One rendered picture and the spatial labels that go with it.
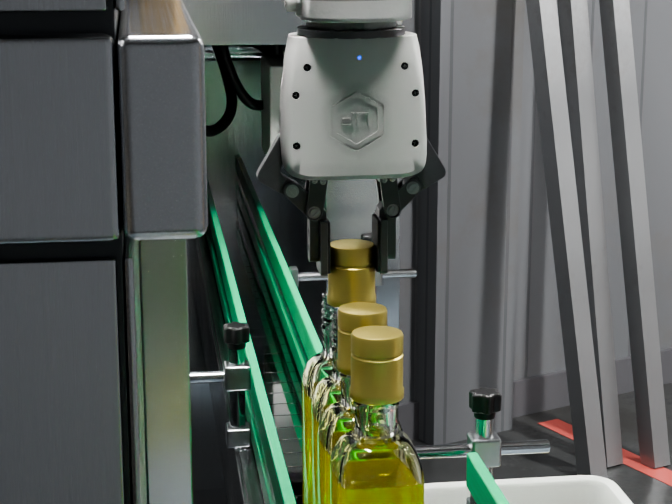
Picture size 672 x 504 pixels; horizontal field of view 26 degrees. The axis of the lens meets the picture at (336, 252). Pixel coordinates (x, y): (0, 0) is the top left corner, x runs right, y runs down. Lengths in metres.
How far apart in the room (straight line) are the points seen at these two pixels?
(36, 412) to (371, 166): 0.59
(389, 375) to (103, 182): 0.53
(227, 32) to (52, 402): 1.63
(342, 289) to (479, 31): 3.25
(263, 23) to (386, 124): 1.06
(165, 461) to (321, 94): 0.27
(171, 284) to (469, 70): 3.37
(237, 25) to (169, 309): 1.16
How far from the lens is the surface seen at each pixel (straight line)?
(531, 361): 4.74
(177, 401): 0.94
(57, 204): 0.42
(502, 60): 4.32
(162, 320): 0.93
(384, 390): 0.94
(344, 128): 1.00
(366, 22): 0.98
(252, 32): 2.05
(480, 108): 4.30
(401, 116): 1.01
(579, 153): 4.25
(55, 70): 0.42
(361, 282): 1.04
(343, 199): 2.10
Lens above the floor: 1.60
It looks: 13 degrees down
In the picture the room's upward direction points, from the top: straight up
